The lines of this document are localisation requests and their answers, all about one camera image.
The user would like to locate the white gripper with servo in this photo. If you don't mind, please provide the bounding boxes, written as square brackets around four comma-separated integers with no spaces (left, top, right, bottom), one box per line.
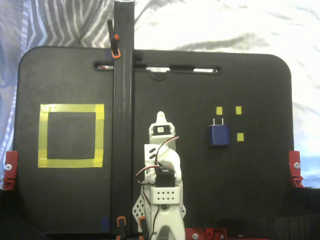
[148,111,176,145]

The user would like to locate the blue and white charger block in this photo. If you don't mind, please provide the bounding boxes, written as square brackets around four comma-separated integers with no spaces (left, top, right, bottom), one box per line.
[207,117,231,147]

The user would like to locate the long black beam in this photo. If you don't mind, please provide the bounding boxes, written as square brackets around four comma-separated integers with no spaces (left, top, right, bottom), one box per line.
[111,0,137,235]

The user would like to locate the black orange spring clamp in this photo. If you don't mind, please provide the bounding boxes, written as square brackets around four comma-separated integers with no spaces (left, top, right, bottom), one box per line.
[106,19,122,60]
[138,216,148,240]
[116,216,127,240]

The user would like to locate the yellow tape square outline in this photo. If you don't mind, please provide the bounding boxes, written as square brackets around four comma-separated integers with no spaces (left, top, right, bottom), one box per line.
[37,103,105,169]

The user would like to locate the grey white patterned bedsheet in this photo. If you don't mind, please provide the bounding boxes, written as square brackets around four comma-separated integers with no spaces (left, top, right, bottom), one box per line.
[0,0,320,191]

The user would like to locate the blue tape piece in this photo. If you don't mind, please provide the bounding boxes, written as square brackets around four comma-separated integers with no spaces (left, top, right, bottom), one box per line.
[101,216,111,232]

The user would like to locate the red white servo cable loop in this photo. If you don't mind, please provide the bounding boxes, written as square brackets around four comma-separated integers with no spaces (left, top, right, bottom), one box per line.
[155,135,181,168]

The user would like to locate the red black servo cable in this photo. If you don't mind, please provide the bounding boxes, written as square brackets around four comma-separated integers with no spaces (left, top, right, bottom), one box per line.
[135,166,161,201]

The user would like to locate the red pole base bracket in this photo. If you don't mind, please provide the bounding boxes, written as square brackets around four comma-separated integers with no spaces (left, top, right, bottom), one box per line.
[184,226,228,240]

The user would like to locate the red corner bracket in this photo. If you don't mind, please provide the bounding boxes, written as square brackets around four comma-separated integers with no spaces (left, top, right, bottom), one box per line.
[288,150,306,189]
[2,150,20,191]

